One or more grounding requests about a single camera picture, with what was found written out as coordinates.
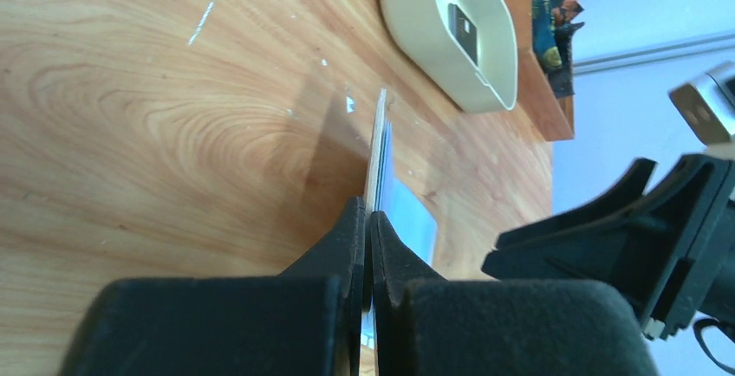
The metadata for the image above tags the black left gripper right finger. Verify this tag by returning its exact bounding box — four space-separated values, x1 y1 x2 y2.
370 212 657 375

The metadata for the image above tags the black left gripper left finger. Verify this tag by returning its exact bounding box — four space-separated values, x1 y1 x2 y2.
60 197 366 375

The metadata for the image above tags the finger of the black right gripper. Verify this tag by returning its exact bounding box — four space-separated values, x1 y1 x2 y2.
482 153 734 339
496 158 657 250

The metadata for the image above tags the white leather card holder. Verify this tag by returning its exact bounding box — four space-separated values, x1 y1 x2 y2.
360 88 439 347

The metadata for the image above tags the black VIP card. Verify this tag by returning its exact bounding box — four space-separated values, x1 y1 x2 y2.
448 3 478 65

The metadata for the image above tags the wooden compartment organizer box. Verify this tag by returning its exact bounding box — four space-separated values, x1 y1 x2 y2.
504 0 575 142

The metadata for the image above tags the cream oval plastic tray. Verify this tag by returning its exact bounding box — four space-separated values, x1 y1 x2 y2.
380 0 518 113

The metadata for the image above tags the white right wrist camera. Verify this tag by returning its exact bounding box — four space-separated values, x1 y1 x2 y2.
668 61 734 146

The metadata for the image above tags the aluminium rail frame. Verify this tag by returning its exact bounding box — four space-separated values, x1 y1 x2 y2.
573 29 734 75

